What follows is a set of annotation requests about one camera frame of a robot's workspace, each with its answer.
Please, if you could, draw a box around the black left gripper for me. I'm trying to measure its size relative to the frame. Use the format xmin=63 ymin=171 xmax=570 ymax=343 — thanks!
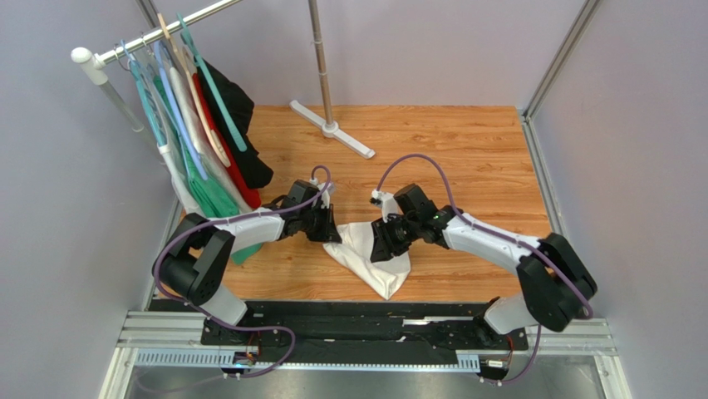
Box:
xmin=300 ymin=204 xmax=342 ymax=244

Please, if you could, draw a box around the white cloth napkin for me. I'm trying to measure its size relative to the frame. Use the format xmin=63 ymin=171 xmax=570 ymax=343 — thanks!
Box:
xmin=323 ymin=222 xmax=411 ymax=300

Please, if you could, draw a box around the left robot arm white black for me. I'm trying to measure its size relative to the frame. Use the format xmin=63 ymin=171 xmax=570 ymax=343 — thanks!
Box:
xmin=153 ymin=180 xmax=342 ymax=326

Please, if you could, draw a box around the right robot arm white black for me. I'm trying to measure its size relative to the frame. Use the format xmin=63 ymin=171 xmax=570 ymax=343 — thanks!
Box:
xmin=370 ymin=184 xmax=597 ymax=335

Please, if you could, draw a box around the red hanging garment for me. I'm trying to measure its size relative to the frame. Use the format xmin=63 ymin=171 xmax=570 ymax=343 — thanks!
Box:
xmin=190 ymin=74 xmax=263 ymax=210

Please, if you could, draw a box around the black hanging garment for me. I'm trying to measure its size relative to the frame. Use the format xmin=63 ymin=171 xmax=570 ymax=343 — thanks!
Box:
xmin=196 ymin=63 xmax=275 ymax=190

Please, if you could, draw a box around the green hanging garment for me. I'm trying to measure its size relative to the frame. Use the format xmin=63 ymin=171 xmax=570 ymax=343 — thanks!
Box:
xmin=149 ymin=74 xmax=263 ymax=265

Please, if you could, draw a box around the white hanging garment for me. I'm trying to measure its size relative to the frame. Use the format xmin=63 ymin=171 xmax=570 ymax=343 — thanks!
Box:
xmin=128 ymin=47 xmax=253 ymax=218

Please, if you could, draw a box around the wooden hanger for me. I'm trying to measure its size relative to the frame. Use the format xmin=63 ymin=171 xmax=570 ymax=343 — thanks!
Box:
xmin=157 ymin=12 xmax=231 ymax=168

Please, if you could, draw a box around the blue plastic hanger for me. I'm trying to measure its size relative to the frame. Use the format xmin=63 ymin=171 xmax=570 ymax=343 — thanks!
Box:
xmin=152 ymin=40 xmax=209 ymax=181

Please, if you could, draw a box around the light teal plastic hanger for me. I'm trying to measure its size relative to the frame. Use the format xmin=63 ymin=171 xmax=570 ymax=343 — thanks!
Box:
xmin=120 ymin=40 xmax=167 ymax=147

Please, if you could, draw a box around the white clothes rack stand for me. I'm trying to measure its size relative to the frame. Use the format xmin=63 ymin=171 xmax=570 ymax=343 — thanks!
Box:
xmin=61 ymin=1 xmax=396 ymax=151

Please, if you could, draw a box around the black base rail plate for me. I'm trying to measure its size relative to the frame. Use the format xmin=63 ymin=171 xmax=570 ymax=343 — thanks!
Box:
xmin=149 ymin=298 xmax=529 ymax=367

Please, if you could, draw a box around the white slotted cable duct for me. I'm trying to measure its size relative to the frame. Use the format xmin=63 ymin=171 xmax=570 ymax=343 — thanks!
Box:
xmin=133 ymin=348 xmax=481 ymax=372

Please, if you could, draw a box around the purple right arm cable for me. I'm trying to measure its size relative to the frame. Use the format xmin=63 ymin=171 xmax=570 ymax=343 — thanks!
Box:
xmin=376 ymin=153 xmax=594 ymax=387

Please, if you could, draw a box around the aluminium frame rail right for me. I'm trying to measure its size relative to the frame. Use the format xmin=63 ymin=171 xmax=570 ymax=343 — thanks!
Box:
xmin=518 ymin=0 xmax=603 ymax=237

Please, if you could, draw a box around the aluminium frame rail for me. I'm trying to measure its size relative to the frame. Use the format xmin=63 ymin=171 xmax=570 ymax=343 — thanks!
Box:
xmin=97 ymin=199 xmax=182 ymax=398
xmin=518 ymin=0 xmax=603 ymax=237

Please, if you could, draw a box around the aluminium frame rail left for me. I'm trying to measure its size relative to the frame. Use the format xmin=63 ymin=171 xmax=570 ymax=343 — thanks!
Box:
xmin=97 ymin=199 xmax=182 ymax=398

